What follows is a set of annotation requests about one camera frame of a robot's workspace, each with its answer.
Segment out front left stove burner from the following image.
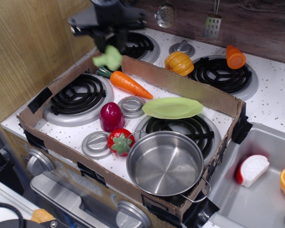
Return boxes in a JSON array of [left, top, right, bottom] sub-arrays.
[[43, 73, 114, 127]]

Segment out green toy broccoli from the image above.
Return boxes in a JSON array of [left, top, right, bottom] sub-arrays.
[[92, 45, 123, 71]]

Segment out stainless steel pot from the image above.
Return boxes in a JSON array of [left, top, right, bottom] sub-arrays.
[[126, 131, 205, 200]]

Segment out front right stove burner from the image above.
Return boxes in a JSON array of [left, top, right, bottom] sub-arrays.
[[134, 114, 221, 167]]

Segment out green plastic plate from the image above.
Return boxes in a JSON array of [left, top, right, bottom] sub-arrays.
[[142, 97, 204, 119]]

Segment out cardboard fence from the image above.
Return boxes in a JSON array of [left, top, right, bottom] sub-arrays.
[[18, 51, 252, 228]]

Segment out red toy strawberry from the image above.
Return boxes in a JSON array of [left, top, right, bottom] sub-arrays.
[[107, 128, 135, 156]]

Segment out silver oven knob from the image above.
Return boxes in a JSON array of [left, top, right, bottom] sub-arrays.
[[27, 149, 55, 177], [116, 200, 151, 228]]

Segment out purple toy eggplant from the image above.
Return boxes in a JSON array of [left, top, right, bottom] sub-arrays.
[[99, 102, 125, 133]]

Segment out yellow sponge piece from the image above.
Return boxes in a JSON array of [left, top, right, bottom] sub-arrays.
[[30, 209, 55, 223]]

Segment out black cable loop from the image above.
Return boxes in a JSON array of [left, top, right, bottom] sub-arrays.
[[0, 202, 26, 228]]

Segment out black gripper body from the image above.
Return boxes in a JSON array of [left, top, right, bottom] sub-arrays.
[[68, 0, 146, 36]]

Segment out red white toy slice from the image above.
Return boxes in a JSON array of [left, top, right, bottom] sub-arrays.
[[236, 154, 270, 188]]

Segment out back left stove burner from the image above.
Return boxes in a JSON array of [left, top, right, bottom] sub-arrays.
[[120, 32, 160, 64]]

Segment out silver oven knob right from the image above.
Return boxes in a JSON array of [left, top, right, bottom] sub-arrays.
[[116, 200, 151, 228]]

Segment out orange toy pumpkin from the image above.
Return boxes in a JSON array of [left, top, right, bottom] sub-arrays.
[[165, 51, 195, 76]]

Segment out stove burner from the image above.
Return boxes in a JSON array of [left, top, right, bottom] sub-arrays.
[[187, 56, 259, 101], [134, 114, 221, 167], [120, 32, 160, 64], [43, 73, 114, 127]]

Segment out orange toy carrot half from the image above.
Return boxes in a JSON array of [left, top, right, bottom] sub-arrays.
[[226, 45, 246, 69]]

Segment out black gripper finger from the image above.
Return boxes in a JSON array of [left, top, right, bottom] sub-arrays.
[[115, 28, 128, 52], [91, 32, 107, 53]]

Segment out silver oven door handle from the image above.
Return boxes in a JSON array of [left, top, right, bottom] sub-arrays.
[[30, 174, 107, 228]]

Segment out silver stovetop knob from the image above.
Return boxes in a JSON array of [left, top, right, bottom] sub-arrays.
[[169, 40, 196, 57], [81, 131, 112, 160], [118, 96, 146, 119]]

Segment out back right stove burner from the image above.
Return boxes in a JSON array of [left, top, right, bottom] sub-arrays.
[[187, 56, 259, 101]]

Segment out silver oven knob left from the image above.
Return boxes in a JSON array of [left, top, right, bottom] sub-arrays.
[[27, 149, 55, 177]]

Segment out silver stovetop knob lower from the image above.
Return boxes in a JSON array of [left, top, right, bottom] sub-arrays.
[[81, 131, 112, 160]]

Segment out hanging metal strainer spoon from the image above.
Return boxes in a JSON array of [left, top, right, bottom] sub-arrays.
[[154, 0, 177, 29]]

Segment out silver back stovetop knob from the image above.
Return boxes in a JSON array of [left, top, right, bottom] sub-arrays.
[[169, 40, 196, 57]]

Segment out silver stovetop knob upper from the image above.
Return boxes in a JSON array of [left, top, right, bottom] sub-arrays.
[[118, 96, 146, 119]]

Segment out grey sink basin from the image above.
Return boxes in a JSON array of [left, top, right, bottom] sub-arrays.
[[206, 123, 285, 228]]

